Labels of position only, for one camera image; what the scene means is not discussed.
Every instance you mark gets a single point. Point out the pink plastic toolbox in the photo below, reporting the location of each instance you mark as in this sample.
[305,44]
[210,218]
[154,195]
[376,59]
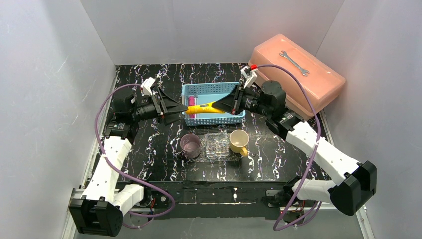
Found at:
[318,89]

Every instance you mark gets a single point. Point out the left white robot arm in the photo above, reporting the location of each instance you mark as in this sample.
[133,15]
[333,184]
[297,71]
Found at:
[111,193]

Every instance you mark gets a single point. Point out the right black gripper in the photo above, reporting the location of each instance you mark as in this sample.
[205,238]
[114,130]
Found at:
[237,101]

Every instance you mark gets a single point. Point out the silver wrench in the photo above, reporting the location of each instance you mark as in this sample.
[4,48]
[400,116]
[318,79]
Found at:
[303,71]

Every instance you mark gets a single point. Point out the yellow toothpaste tube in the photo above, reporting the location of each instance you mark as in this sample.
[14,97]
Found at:
[203,108]

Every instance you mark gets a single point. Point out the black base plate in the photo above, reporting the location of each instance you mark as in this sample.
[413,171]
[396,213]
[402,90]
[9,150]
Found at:
[225,199]

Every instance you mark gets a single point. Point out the pink toothpaste tube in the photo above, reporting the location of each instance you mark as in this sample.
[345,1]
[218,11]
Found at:
[191,100]

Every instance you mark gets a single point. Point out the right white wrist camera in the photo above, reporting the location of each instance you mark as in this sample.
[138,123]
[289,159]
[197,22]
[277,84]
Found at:
[249,74]

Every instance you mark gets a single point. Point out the purple mug black rim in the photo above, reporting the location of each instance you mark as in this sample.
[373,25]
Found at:
[191,146]

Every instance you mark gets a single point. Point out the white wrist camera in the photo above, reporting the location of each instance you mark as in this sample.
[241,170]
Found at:
[249,74]
[147,86]

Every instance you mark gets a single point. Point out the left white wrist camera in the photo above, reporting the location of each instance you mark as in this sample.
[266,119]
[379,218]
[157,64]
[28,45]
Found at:
[147,86]

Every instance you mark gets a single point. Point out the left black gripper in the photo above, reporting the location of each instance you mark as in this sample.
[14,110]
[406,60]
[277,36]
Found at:
[159,107]

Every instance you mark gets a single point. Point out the yellow mug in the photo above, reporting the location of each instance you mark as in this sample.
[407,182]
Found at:
[239,140]

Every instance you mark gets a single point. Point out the blue plastic basket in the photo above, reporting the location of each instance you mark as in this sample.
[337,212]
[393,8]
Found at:
[205,93]

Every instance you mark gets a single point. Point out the aluminium rail frame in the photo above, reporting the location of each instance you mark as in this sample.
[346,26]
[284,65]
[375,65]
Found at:
[153,202]

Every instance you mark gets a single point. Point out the clear glass tray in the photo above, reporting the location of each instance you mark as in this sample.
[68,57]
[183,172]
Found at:
[202,157]

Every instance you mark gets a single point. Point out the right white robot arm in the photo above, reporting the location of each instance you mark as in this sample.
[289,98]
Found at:
[351,183]

